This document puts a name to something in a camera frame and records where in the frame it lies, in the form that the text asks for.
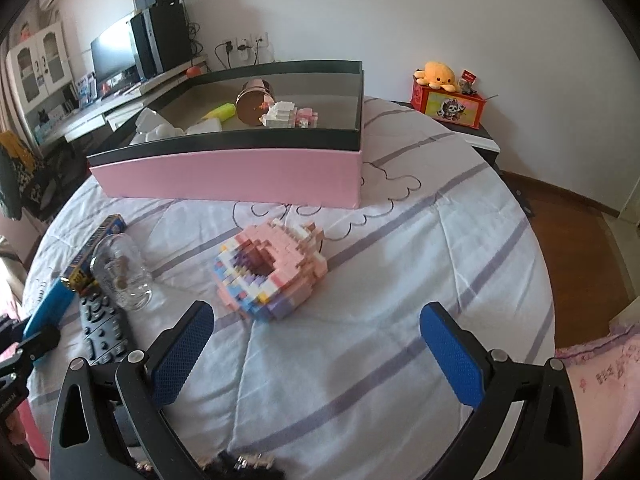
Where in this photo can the clear glass jar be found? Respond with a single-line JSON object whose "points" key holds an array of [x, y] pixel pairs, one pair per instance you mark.
{"points": [[122, 272]]}

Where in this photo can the rose gold cup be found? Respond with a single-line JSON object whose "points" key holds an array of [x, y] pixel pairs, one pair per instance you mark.
{"points": [[252, 102]]}

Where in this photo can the white desk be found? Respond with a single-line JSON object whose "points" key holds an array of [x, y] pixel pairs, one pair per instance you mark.
{"points": [[120, 99]]}

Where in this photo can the blue plastic case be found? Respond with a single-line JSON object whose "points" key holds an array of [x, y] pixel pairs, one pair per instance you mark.
{"points": [[45, 310]]}

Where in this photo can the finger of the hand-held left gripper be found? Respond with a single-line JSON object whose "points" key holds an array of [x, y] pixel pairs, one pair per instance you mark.
{"points": [[42, 344], [10, 327]]}

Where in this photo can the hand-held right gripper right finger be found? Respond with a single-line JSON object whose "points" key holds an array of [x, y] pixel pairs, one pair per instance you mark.
{"points": [[450, 355]]}

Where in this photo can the pink printed bedding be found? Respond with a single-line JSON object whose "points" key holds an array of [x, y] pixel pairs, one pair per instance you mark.
{"points": [[610, 380]]}

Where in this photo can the blue white carton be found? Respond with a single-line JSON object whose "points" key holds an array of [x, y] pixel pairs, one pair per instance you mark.
{"points": [[85, 85]]}

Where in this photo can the yellow octopus plush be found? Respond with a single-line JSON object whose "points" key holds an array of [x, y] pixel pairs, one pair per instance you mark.
{"points": [[440, 75]]}

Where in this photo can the black remote control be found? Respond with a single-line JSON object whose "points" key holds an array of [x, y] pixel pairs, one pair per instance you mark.
{"points": [[102, 332]]}

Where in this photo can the red printed tin box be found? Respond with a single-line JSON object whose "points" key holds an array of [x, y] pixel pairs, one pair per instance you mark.
{"points": [[452, 106]]}

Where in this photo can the blue yellow packet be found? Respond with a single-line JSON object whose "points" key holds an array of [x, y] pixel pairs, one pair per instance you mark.
{"points": [[90, 257]]}

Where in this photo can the orange-capped clear bottle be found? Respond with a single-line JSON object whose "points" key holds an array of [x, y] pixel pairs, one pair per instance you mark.
{"points": [[192, 71]]}

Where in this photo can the yellow highlighter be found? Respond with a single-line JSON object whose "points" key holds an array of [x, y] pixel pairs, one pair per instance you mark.
{"points": [[220, 112]]}

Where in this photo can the pink box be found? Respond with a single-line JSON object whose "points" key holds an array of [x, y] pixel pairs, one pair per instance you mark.
{"points": [[235, 180]]}

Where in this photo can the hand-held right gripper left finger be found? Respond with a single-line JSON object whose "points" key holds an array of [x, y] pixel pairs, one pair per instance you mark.
{"points": [[180, 355]]}

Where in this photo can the white charger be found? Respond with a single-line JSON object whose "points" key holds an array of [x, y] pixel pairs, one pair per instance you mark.
{"points": [[205, 127]]}

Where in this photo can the black computer monitor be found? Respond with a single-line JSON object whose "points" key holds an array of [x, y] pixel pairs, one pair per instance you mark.
{"points": [[112, 55]]}

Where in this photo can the pink block donut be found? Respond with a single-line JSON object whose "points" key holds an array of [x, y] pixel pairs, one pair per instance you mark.
{"points": [[280, 280]]}

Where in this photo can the white wall outlets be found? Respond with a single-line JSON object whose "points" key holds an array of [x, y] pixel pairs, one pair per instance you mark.
{"points": [[246, 42]]}

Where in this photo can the black toy figure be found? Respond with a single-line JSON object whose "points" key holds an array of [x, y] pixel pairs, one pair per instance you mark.
{"points": [[235, 464]]}

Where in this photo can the white glass-door cabinet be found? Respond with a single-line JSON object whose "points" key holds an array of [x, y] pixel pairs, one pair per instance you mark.
{"points": [[37, 60]]}

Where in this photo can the white pink block toy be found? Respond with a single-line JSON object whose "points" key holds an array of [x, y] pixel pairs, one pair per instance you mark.
{"points": [[287, 115]]}

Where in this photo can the black computer tower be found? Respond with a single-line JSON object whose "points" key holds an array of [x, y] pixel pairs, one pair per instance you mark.
{"points": [[160, 42]]}

